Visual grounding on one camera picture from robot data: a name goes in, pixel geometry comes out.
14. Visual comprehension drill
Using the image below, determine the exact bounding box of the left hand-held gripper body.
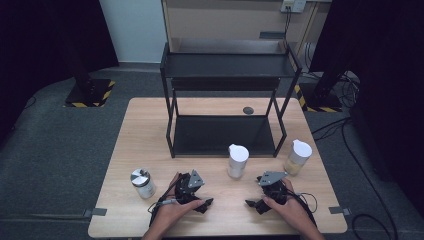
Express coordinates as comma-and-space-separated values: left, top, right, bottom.
173, 169, 206, 205

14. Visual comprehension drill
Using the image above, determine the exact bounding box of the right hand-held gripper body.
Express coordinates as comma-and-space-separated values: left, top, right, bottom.
255, 170, 290, 207

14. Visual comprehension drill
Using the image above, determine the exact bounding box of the white-lidded jar with yellow contents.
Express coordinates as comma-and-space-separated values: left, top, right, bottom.
283, 139, 313, 177

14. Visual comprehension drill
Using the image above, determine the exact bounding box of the glass jar with metal lid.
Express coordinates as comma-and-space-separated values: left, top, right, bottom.
130, 168, 157, 200

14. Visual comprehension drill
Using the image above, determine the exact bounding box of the white-lidded jar with white contents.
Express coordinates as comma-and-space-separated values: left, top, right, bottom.
227, 143, 250, 180

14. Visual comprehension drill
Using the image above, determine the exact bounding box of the black metal shelf rack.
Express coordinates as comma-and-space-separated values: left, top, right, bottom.
159, 41, 303, 159

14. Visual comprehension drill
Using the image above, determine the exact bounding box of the person's right hand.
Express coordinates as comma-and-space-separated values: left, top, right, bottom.
262, 178, 317, 232

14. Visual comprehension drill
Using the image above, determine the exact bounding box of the person's left hand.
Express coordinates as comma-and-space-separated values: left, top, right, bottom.
149, 172, 206, 234

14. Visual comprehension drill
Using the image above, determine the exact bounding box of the grey tape strip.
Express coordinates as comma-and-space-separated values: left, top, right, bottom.
328, 206, 352, 216
83, 207, 108, 218

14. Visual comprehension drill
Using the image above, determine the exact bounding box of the black stand with striped base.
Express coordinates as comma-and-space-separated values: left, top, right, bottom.
293, 63, 349, 113
59, 33, 117, 109

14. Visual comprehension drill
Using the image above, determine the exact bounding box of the grey label strip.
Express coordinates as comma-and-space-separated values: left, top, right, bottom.
259, 31, 286, 40

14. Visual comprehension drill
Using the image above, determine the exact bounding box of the black curtain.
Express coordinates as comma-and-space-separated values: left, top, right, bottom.
309, 0, 424, 209
0, 0, 120, 144

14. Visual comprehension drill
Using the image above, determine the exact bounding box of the left hand-held gripper cable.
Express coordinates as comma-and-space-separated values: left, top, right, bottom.
147, 173, 184, 228

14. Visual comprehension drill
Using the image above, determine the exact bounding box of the hand-held gripper cable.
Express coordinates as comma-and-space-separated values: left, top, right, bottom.
285, 188, 319, 229
147, 173, 184, 228

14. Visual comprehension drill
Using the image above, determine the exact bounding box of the right hand-held gripper cable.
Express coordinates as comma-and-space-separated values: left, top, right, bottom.
285, 188, 319, 229

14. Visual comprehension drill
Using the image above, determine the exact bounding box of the black floor cable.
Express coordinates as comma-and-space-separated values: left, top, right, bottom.
311, 116, 400, 240

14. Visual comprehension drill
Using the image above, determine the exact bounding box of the tangle of floor cables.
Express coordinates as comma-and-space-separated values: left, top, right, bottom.
299, 43, 363, 109

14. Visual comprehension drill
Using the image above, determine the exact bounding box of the black socket cable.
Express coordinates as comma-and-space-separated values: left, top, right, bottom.
283, 6, 292, 44

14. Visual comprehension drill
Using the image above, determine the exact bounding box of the white wall socket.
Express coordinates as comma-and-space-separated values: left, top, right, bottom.
280, 0, 307, 14

